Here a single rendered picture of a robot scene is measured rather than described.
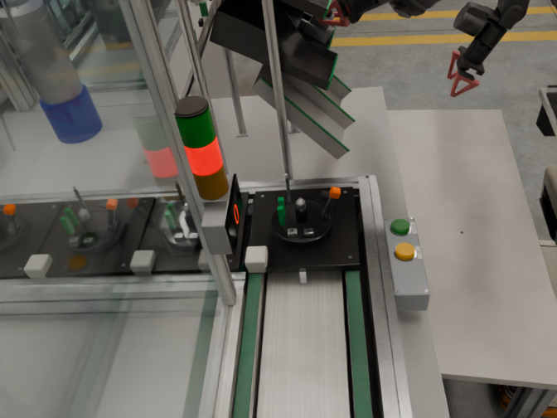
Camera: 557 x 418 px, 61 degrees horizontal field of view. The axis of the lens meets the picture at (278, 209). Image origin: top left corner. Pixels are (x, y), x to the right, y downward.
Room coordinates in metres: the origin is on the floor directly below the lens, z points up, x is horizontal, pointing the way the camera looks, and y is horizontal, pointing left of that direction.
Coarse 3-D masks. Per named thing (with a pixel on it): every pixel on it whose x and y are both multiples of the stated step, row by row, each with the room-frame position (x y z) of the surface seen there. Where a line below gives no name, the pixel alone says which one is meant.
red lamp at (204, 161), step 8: (216, 144) 0.56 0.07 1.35; (192, 152) 0.55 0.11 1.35; (200, 152) 0.54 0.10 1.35; (208, 152) 0.55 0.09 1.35; (216, 152) 0.56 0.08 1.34; (192, 160) 0.55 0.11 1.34; (200, 160) 0.54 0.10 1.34; (208, 160) 0.55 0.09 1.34; (216, 160) 0.55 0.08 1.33; (192, 168) 0.55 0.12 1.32; (200, 168) 0.54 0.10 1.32; (208, 168) 0.54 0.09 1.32; (216, 168) 0.55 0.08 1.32
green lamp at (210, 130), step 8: (208, 112) 0.56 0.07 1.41; (176, 120) 0.56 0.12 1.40; (184, 120) 0.55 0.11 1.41; (192, 120) 0.54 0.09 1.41; (200, 120) 0.55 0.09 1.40; (208, 120) 0.56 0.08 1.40; (184, 128) 0.55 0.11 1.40; (192, 128) 0.54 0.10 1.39; (200, 128) 0.55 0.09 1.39; (208, 128) 0.55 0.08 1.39; (184, 136) 0.55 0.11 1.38; (192, 136) 0.54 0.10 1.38; (200, 136) 0.54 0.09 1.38; (208, 136) 0.55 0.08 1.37; (184, 144) 0.55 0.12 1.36; (192, 144) 0.54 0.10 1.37; (200, 144) 0.54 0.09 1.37; (208, 144) 0.55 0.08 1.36
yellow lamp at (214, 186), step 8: (224, 168) 0.57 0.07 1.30; (200, 176) 0.55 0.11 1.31; (208, 176) 0.54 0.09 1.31; (216, 176) 0.55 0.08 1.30; (224, 176) 0.56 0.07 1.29; (200, 184) 0.55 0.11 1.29; (208, 184) 0.54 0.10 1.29; (216, 184) 0.55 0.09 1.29; (224, 184) 0.55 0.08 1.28; (200, 192) 0.55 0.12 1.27; (208, 192) 0.54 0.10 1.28; (216, 192) 0.54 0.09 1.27; (224, 192) 0.55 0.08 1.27
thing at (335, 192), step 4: (332, 188) 0.73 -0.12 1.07; (336, 188) 0.73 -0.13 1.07; (324, 192) 0.73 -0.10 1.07; (328, 192) 0.73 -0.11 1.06; (332, 192) 0.72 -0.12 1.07; (336, 192) 0.72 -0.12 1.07; (340, 192) 0.72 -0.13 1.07; (324, 196) 0.72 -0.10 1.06; (328, 196) 0.72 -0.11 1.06; (332, 196) 0.72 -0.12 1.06; (336, 196) 0.72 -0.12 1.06; (328, 200) 0.73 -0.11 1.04; (332, 200) 0.72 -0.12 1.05; (328, 204) 0.72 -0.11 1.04; (332, 204) 0.72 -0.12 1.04; (324, 208) 0.73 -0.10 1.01; (328, 208) 0.72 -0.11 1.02; (324, 212) 0.72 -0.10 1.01; (328, 212) 0.72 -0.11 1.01
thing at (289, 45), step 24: (240, 0) 1.11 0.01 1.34; (216, 24) 1.00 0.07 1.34; (240, 24) 0.98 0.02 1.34; (288, 24) 1.08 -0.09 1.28; (240, 48) 0.99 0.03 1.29; (264, 48) 0.97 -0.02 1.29; (288, 48) 1.05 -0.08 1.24; (312, 48) 1.06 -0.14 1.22; (288, 72) 0.95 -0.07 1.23; (312, 72) 0.98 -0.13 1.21
